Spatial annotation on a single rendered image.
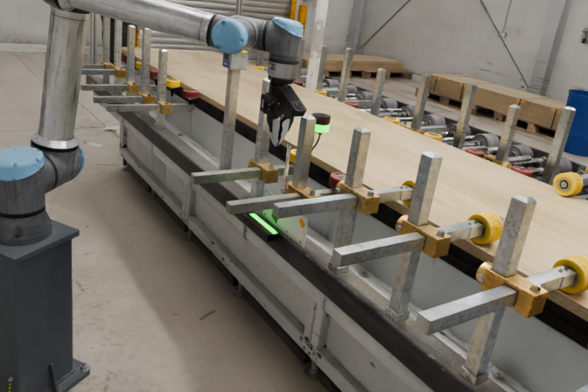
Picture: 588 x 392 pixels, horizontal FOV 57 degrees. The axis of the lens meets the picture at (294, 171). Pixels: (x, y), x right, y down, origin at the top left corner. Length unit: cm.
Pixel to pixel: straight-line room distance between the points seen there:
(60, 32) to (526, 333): 157
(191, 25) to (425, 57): 933
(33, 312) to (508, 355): 144
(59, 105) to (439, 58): 906
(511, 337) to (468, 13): 893
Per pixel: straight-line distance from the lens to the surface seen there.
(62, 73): 188
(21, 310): 196
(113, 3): 162
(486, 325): 126
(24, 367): 209
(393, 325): 144
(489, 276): 121
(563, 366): 146
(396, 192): 156
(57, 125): 194
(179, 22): 153
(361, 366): 205
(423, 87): 278
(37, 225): 191
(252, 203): 159
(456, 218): 163
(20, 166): 183
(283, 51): 159
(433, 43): 1060
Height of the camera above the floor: 148
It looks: 19 degrees down
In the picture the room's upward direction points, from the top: 8 degrees clockwise
